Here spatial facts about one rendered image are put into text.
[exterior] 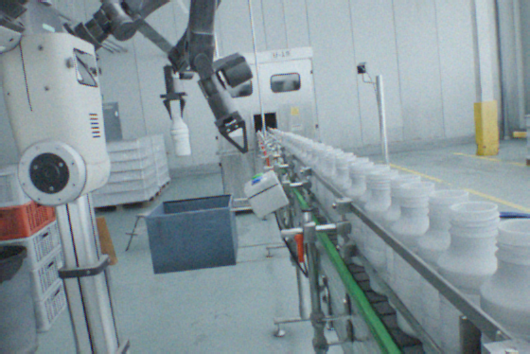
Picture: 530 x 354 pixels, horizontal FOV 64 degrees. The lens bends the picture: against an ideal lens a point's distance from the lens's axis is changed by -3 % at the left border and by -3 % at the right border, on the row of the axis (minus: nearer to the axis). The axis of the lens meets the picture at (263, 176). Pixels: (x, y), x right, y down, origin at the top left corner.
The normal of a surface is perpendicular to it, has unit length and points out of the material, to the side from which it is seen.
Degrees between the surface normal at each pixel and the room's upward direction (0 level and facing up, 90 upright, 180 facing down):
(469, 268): 48
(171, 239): 90
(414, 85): 90
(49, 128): 101
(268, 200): 90
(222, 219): 90
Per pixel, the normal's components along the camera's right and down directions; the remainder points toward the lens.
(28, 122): 0.04, 0.31
